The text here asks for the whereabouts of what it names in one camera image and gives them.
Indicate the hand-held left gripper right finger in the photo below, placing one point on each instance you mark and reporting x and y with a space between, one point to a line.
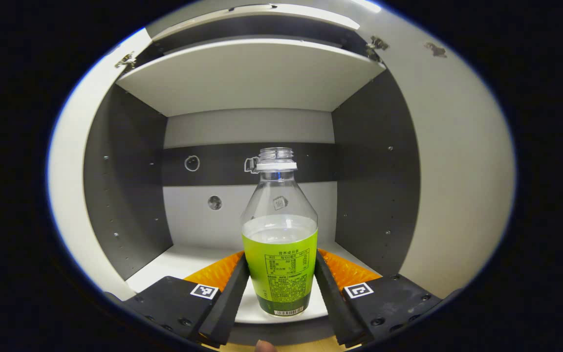
333 303

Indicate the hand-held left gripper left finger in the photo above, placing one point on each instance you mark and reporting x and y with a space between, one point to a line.
225 303

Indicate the green label plastic bottle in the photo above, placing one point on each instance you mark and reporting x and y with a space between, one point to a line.
280 264

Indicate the cabinet door with box stickers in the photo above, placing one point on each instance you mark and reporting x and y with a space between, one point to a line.
457 171

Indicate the grey and white cabinet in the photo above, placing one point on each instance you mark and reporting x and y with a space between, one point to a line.
125 195

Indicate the metal door hinge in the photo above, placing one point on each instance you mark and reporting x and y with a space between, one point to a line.
126 60
377 45

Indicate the white cabinet drawer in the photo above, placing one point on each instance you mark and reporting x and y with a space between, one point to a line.
286 13

